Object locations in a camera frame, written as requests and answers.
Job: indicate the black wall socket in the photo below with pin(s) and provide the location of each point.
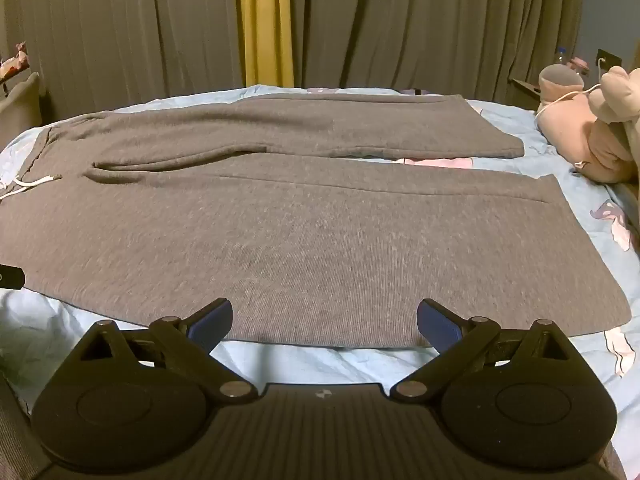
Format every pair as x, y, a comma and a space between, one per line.
612, 57

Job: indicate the dark nightstand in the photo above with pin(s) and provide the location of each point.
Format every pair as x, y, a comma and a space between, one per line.
522, 91

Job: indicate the beige plush toy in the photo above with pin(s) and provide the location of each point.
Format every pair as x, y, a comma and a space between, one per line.
617, 92

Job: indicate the small pink container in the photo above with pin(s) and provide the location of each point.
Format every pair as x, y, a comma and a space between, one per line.
578, 64

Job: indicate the yellow curtain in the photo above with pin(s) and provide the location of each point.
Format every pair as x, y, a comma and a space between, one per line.
265, 25

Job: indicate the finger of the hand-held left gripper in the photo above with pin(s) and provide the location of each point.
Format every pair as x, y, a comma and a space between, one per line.
11, 277

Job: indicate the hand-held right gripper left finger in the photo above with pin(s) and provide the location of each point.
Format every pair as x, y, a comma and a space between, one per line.
212, 320

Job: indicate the light blue printed bed sheet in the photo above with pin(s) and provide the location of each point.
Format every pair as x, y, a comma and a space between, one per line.
310, 365

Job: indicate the pink plush toy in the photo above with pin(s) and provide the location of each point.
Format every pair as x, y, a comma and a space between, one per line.
575, 130

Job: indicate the grey curtain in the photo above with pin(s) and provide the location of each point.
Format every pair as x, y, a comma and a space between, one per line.
425, 25
125, 35

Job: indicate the clear water bottle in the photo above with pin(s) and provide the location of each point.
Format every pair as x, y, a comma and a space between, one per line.
562, 57

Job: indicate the grey sweat pants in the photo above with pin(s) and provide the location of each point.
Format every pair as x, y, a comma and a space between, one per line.
300, 220

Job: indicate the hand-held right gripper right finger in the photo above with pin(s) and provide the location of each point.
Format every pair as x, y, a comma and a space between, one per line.
440, 325

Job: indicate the pink and white trinket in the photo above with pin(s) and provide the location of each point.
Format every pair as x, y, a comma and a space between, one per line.
17, 60

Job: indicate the pale grey cushion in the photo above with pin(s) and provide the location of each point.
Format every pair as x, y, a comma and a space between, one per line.
22, 105

